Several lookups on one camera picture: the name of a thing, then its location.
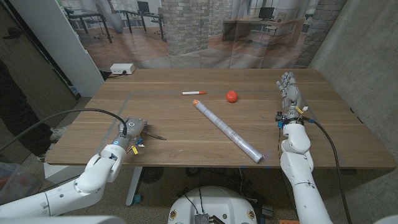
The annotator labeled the white table leg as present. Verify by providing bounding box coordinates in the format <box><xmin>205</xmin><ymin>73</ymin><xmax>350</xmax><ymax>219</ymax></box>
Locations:
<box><xmin>125</xmin><ymin>166</ymin><xmax>143</xmax><ymax>207</ymax></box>

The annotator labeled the black door handle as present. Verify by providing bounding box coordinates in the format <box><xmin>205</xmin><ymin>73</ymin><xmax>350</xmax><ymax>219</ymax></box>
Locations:
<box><xmin>2</xmin><ymin>26</ymin><xmax>22</xmax><ymax>40</ymax></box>

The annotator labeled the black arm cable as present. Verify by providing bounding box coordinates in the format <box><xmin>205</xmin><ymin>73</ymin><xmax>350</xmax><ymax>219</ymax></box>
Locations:
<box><xmin>0</xmin><ymin>108</ymin><xmax>128</xmax><ymax>152</ymax></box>
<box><xmin>306</xmin><ymin>116</ymin><xmax>354</xmax><ymax>224</ymax></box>

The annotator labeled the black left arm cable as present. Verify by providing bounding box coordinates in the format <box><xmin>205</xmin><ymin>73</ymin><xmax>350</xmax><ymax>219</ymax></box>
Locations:
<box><xmin>0</xmin><ymin>108</ymin><xmax>128</xmax><ymax>152</ymax></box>

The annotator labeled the clear plastic storage bin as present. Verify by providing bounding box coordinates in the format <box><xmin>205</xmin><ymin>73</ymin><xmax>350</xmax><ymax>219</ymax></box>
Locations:
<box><xmin>0</xmin><ymin>162</ymin><xmax>41</xmax><ymax>206</ymax></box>

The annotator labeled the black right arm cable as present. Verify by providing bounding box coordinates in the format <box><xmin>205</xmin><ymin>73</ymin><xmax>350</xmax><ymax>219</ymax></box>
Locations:
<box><xmin>306</xmin><ymin>116</ymin><xmax>354</xmax><ymax>224</ymax></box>

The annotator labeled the person in dark clothes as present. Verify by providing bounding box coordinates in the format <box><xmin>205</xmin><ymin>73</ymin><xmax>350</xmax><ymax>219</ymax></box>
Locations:
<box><xmin>0</xmin><ymin>58</ymin><xmax>68</xmax><ymax>158</ymax></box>

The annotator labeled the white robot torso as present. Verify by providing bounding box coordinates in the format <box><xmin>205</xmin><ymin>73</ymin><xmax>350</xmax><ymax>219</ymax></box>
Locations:
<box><xmin>167</xmin><ymin>185</ymin><xmax>258</xmax><ymax>224</ymax></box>

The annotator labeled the printed office backdrop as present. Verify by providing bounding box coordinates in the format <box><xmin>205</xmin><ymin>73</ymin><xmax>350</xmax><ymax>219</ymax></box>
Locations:
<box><xmin>58</xmin><ymin>0</ymin><xmax>348</xmax><ymax>70</ymax></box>

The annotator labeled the white upright panel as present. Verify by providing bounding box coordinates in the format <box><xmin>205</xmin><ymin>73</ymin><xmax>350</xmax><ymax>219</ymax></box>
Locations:
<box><xmin>9</xmin><ymin>0</ymin><xmax>105</xmax><ymax>98</ymax></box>

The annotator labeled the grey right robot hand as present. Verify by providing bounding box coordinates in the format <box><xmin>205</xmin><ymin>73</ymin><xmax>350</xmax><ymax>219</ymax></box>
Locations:
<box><xmin>275</xmin><ymin>71</ymin><xmax>303</xmax><ymax>121</ymax></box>

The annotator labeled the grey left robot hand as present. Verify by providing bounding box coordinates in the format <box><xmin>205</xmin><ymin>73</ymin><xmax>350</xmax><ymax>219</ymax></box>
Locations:
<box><xmin>116</xmin><ymin>116</ymin><xmax>149</xmax><ymax>151</ymax></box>

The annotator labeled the red-handled kitchen knife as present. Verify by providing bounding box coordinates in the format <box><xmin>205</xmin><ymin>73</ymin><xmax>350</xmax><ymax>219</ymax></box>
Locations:
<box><xmin>143</xmin><ymin>131</ymin><xmax>167</xmax><ymax>141</ymax></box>

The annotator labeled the plastic wrap roll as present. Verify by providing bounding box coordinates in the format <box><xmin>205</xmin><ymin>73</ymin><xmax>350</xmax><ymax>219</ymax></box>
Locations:
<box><xmin>192</xmin><ymin>98</ymin><xmax>266</xmax><ymax>164</ymax></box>

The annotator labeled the white power strip box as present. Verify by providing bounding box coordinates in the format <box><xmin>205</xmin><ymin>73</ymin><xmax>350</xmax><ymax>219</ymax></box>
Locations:
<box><xmin>109</xmin><ymin>63</ymin><xmax>136</xmax><ymax>75</ymax></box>

